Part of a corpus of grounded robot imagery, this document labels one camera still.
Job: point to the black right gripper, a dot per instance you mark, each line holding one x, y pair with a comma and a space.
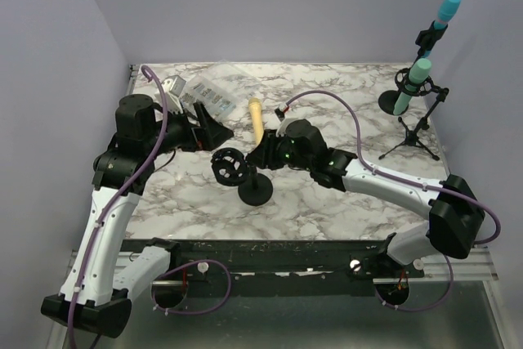
265, 155

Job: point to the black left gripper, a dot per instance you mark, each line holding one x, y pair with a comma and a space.
199, 138

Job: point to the black shock mount desk stand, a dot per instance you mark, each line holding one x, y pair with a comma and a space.
230, 169

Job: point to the cream yellow microphone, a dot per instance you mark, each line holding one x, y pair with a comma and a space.
255, 110

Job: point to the black tripod shock mount stand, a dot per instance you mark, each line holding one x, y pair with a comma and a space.
421, 120

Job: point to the mint green microphone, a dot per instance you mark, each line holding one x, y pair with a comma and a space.
415, 78

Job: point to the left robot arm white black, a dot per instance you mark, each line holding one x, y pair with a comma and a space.
95, 298

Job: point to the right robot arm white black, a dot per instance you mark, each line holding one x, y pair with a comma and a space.
452, 219

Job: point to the black round base mic stand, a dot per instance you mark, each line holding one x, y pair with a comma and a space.
409, 81

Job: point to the blue microphone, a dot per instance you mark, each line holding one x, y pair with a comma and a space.
443, 18

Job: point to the clear plastic screw organizer box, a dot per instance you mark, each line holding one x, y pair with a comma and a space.
218, 102

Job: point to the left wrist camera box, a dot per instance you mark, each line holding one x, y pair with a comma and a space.
173, 87

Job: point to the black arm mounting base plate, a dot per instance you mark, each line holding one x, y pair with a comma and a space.
273, 268

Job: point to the aluminium extrusion rail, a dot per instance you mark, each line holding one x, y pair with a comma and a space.
477, 267

